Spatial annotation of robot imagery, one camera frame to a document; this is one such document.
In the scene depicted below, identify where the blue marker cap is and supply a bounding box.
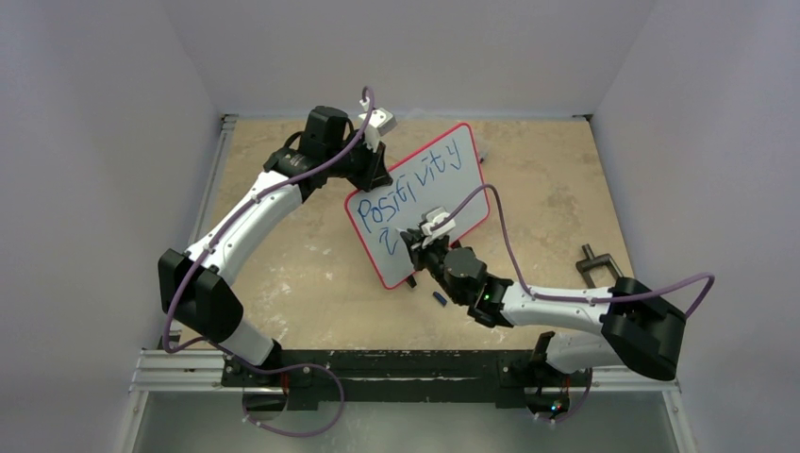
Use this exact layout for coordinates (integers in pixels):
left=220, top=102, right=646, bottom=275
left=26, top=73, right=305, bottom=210
left=432, top=292, right=448, bottom=307

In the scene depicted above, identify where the purple cable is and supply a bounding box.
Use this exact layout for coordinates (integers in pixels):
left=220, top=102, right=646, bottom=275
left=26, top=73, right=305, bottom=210
left=437, top=184, right=716, bottom=427
left=160, top=86, right=376, bottom=439

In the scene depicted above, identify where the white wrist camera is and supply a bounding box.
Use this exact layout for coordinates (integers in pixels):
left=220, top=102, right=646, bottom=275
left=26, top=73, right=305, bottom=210
left=420, top=207, right=456, bottom=248
left=358, top=97, right=397, bottom=151

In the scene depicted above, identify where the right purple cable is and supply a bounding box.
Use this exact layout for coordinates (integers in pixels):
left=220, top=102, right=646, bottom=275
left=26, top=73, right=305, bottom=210
left=437, top=184, right=716, bottom=427

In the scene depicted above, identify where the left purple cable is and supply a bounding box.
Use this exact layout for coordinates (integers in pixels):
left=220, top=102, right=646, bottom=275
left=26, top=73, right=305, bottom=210
left=160, top=86, right=376, bottom=439

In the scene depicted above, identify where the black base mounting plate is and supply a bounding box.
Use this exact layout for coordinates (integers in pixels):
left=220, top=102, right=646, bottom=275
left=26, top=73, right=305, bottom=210
left=221, top=349, right=591, bottom=413

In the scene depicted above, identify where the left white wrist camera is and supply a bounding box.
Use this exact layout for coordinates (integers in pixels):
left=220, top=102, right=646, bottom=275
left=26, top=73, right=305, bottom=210
left=358, top=97, right=397, bottom=151

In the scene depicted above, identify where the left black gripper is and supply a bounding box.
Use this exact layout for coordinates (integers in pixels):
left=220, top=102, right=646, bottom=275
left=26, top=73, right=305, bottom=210
left=326, top=133, right=391, bottom=194

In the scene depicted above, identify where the aluminium frame rail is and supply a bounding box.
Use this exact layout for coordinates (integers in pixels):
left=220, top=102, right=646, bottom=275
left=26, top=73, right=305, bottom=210
left=115, top=114, right=239, bottom=453

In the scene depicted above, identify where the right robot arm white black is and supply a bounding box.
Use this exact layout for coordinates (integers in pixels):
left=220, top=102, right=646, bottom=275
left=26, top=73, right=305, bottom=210
left=400, top=228, right=687, bottom=384

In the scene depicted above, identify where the dark metal clamp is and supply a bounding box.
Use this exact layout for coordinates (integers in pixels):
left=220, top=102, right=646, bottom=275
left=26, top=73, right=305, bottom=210
left=575, top=243, right=623, bottom=288

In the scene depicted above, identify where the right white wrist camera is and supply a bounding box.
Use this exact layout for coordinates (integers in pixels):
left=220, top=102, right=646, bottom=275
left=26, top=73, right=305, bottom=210
left=420, top=207, right=456, bottom=248

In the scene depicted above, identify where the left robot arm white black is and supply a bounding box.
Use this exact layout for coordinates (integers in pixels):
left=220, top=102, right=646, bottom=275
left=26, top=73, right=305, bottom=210
left=158, top=106, right=396, bottom=386

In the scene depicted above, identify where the red framed whiteboard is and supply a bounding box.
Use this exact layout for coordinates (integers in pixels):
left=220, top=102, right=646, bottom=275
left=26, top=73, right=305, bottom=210
left=344, top=123, right=484, bottom=290

